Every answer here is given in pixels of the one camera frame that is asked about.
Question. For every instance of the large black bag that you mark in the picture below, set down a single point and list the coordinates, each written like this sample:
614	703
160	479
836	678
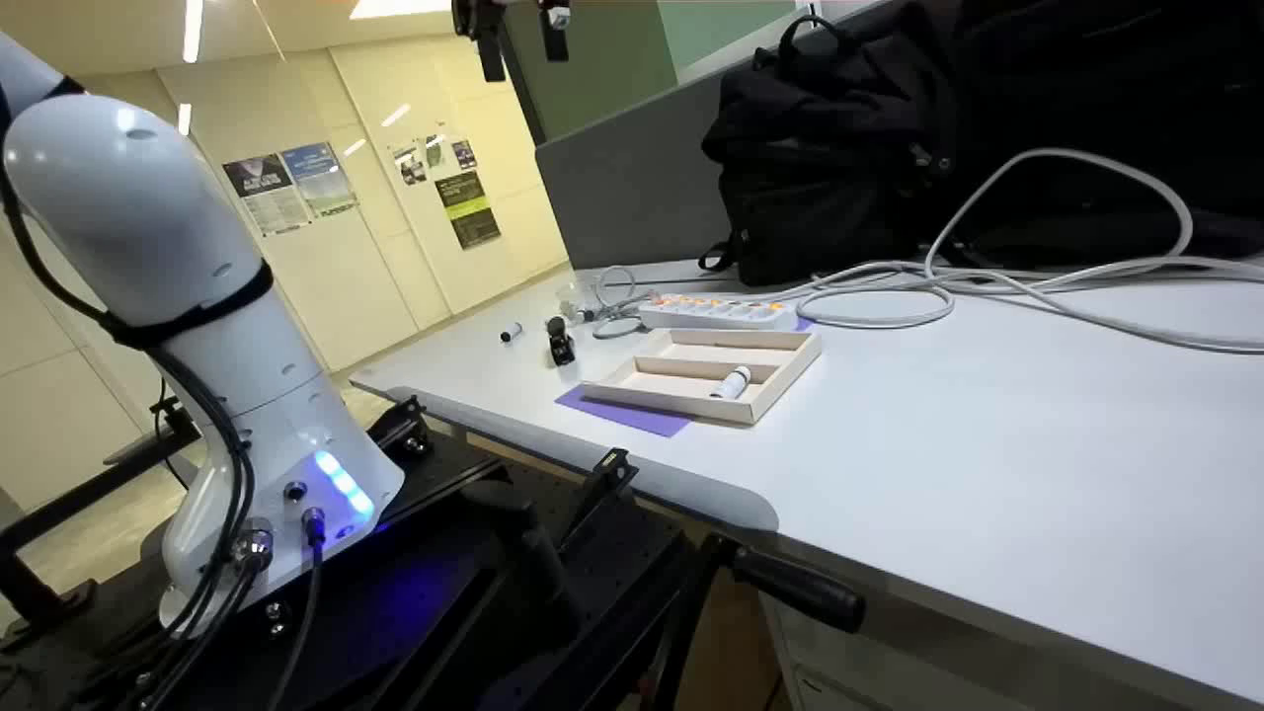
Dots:
1108	91

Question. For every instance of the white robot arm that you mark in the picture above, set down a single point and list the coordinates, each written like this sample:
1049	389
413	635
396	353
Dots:
130	199

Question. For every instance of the small black white cap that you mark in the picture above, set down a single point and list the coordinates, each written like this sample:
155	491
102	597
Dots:
512	333

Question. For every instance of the small white cylinder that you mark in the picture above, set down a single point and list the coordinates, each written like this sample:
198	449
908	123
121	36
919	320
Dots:
730	383

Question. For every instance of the purple mat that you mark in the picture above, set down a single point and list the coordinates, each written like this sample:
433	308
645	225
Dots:
624	414

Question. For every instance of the small photo wall poster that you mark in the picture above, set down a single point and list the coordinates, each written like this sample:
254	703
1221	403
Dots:
413	169

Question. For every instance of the ceiling light strip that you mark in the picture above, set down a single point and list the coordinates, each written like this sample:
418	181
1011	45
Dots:
189	25

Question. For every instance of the black backpack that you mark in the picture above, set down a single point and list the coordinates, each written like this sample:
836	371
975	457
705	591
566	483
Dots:
815	158

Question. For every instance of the black robot mounting frame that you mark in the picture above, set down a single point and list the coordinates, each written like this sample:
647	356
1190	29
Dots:
435	577

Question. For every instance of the white switched power strip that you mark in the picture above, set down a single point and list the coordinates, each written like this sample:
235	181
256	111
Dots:
716	312

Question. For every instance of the blue wall poster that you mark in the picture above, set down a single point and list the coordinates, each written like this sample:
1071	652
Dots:
320	181

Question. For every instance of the dark olive wall poster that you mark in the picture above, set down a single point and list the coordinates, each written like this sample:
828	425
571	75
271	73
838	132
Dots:
475	225

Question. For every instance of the dark grey box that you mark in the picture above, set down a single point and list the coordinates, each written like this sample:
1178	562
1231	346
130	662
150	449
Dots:
624	182

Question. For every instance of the green partition panel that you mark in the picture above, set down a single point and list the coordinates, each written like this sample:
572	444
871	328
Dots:
618	52

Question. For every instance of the ceiling light panel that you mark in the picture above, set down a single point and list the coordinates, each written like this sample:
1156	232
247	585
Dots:
401	4

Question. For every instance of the black yellow wall poster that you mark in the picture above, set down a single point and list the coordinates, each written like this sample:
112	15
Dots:
458	194

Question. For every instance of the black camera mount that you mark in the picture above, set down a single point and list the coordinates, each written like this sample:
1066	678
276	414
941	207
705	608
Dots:
553	25
482	34

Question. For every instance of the white wall poster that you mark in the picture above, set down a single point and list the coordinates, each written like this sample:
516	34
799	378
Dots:
276	212

